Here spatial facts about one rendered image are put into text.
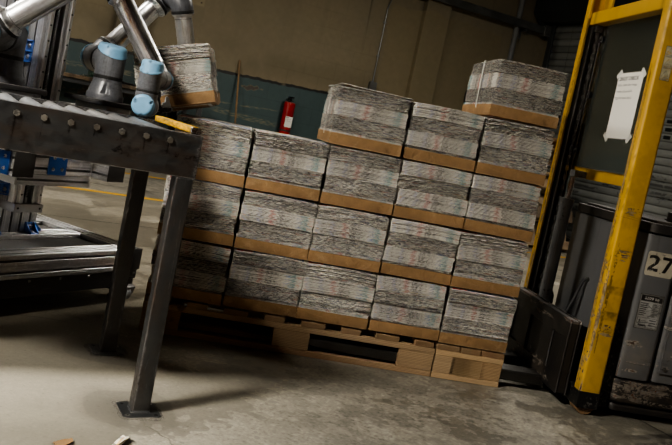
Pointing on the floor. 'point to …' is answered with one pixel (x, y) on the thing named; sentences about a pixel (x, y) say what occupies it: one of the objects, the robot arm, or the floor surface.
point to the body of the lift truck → (649, 343)
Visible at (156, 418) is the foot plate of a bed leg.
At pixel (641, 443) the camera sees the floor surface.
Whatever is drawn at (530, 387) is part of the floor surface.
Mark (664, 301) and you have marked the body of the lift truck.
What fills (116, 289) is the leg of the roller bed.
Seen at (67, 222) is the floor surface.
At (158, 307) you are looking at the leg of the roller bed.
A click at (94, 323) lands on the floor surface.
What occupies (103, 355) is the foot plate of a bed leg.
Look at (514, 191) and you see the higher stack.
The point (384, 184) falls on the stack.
